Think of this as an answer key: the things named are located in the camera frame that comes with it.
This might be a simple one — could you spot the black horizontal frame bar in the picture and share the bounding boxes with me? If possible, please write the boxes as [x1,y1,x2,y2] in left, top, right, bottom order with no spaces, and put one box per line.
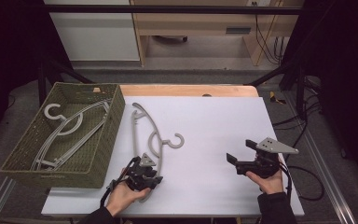
[43,4,304,16]

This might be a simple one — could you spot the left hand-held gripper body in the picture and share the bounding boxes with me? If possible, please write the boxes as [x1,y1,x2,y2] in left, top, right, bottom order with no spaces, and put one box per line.
[124,152,158,191]

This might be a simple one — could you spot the dark curtain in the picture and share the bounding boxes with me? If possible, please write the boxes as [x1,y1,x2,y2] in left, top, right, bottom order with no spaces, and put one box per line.
[0,0,73,147]
[283,0,358,190]

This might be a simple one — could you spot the green woven basket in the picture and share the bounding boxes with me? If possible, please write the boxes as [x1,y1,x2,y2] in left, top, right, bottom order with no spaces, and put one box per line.
[0,81,126,189]

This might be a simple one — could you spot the black desk cables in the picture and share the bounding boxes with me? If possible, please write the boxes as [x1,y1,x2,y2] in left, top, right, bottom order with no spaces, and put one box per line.
[253,2,285,66]

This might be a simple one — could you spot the person's left hand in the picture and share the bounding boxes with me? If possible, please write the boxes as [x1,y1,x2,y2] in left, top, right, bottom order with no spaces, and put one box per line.
[105,169,152,217]

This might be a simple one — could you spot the white table sheet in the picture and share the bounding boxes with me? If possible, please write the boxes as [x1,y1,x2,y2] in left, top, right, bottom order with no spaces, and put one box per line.
[41,95,306,217]

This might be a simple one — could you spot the black floor cables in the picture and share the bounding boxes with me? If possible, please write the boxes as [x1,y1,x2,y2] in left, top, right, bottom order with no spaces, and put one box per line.
[273,77,323,141]

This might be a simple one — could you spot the white cabinet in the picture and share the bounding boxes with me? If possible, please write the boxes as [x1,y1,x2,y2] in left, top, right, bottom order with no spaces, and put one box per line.
[43,0,141,62]

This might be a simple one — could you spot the yellow and black tool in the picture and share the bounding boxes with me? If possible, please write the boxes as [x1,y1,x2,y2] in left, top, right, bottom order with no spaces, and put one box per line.
[268,91,287,105]

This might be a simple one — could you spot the wooden table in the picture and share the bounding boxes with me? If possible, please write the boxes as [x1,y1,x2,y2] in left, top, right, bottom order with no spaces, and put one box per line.
[119,83,260,98]

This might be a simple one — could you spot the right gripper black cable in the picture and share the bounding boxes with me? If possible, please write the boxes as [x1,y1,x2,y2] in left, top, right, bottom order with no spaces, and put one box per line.
[279,161,325,202]

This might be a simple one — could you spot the light wooden desk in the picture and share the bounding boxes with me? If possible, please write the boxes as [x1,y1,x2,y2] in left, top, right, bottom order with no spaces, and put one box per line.
[130,0,306,67]

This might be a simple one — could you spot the black metal stand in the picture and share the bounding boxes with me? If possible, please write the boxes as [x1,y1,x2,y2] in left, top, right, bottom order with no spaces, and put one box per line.
[37,59,94,106]
[245,59,309,119]

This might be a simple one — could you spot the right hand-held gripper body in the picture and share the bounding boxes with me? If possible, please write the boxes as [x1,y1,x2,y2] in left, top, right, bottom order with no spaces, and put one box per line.
[236,137,300,179]

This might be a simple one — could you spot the person's right hand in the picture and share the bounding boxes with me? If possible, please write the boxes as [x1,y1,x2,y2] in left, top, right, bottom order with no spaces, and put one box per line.
[245,169,284,195]

